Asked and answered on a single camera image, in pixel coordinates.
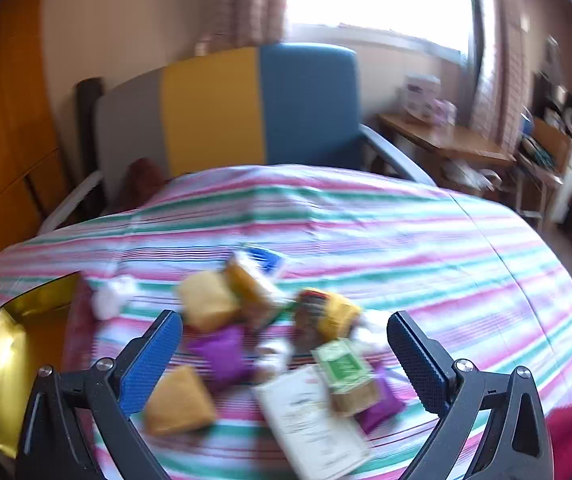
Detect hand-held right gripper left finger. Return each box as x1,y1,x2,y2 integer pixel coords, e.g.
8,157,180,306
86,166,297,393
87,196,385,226
16,309,184,480

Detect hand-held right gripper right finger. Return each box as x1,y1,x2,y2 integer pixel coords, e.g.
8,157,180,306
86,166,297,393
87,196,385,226
386,310,554,480

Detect yellow snack packet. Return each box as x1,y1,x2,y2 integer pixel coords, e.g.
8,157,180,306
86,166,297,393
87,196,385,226
143,365,217,436
178,271,239,332

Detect white tissue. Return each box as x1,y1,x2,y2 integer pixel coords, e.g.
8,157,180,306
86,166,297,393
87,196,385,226
358,312,391,346

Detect purple snack packet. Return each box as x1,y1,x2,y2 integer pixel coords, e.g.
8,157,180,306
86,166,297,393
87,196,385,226
356,365,409,433
186,325,254,393

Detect white packet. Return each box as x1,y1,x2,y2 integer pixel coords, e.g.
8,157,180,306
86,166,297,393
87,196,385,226
90,275,139,321

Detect green label snack packet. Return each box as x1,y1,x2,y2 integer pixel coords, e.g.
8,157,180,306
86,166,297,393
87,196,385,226
313,339,381,416

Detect white printed carton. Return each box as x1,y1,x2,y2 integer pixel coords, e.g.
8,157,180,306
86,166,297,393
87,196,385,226
256,365,371,478

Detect clear orange snack packet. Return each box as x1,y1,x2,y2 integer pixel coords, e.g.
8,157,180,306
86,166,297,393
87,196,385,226
223,252,291,328

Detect gold box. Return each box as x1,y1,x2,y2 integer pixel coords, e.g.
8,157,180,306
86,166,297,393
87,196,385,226
0,271,96,461

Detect blue tissue pack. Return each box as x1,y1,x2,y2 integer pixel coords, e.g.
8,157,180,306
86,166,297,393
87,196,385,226
241,244,287,281

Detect striped bed sheet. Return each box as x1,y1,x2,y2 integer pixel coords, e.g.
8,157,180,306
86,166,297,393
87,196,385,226
0,162,572,480

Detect dark red cushion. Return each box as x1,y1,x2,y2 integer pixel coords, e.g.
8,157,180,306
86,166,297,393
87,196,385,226
116,157,171,211

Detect wooden side desk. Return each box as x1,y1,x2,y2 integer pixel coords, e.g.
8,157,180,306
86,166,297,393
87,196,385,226
376,112,517,196

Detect white cabinet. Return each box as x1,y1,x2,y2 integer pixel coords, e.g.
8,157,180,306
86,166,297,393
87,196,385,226
548,150,572,225

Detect white printed box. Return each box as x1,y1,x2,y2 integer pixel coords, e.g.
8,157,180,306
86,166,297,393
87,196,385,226
403,74,442,118

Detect wooden wardrobe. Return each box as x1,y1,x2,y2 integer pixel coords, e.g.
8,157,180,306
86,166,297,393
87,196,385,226
0,0,74,291

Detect grey yellow blue sofa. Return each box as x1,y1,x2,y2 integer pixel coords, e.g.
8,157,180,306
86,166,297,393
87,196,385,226
38,42,437,236

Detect beige patterned curtain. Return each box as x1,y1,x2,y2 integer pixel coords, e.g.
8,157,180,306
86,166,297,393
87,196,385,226
468,0,532,146
201,0,294,56

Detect cluttered shelf unit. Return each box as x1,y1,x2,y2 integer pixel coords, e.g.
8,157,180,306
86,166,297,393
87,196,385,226
531,35,572,136

